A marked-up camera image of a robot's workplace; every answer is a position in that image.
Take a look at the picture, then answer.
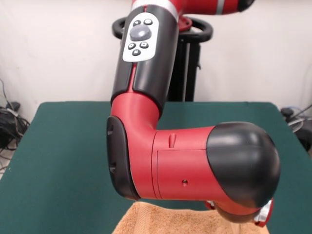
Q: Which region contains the dark green table cloth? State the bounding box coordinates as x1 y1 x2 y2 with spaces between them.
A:
0 101 312 234

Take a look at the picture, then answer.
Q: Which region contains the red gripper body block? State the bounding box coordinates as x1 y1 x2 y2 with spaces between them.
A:
205 197 275 228

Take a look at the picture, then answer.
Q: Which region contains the orange terry towel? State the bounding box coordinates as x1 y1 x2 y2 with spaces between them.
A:
112 201 269 234

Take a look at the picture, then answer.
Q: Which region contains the black floor cable tangle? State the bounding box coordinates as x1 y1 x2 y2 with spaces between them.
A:
0 78 31 171

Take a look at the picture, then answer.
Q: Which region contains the black stand base with caster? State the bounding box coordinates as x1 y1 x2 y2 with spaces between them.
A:
280 107 312 156

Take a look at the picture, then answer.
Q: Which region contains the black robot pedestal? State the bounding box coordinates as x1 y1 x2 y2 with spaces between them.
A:
112 16 214 102

